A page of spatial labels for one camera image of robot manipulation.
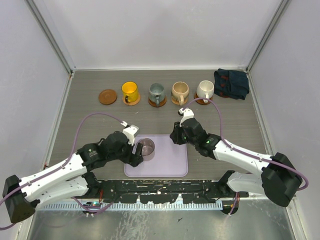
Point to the white ceramic mug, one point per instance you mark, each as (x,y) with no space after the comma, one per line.
(205,91)

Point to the yellow glass mug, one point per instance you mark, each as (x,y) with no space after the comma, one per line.
(130,91)

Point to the woven rattan coaster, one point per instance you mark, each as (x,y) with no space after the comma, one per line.
(176,102)
(131,103)

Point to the wooden coaster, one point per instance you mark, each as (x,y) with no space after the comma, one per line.
(107,97)
(153,104)
(200,100)

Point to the lavender plastic tray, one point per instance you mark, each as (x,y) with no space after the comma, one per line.
(169,160)

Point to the grey green ceramic mug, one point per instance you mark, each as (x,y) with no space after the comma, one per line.
(156,94)

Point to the dark blue folded cloth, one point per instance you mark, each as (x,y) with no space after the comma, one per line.
(232,84)

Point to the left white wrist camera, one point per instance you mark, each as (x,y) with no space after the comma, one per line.
(130,131)

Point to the beige ceramic mug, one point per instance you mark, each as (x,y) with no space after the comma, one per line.
(180,91)

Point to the aluminium frame post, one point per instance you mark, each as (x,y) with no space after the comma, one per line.
(268,32)
(43,17)

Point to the left aluminium frame post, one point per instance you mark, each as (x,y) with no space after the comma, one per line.
(43,17)

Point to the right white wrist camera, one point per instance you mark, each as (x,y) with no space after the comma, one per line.
(186,114)

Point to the right aluminium frame post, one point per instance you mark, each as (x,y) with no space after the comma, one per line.
(268,32)

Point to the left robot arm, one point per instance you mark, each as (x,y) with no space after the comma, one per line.
(72,177)

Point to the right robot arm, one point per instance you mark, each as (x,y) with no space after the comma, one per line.
(271,175)

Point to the slotted white cable duct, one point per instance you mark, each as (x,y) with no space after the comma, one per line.
(176,206)

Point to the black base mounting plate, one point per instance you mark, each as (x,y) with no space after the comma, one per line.
(158,191)

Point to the clear purple glass mug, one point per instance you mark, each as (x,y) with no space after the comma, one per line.
(148,148)

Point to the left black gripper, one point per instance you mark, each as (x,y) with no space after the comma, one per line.
(133,159)

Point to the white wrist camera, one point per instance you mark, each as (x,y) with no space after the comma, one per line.
(130,131)
(186,114)

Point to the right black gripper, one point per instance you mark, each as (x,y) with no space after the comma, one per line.
(175,136)

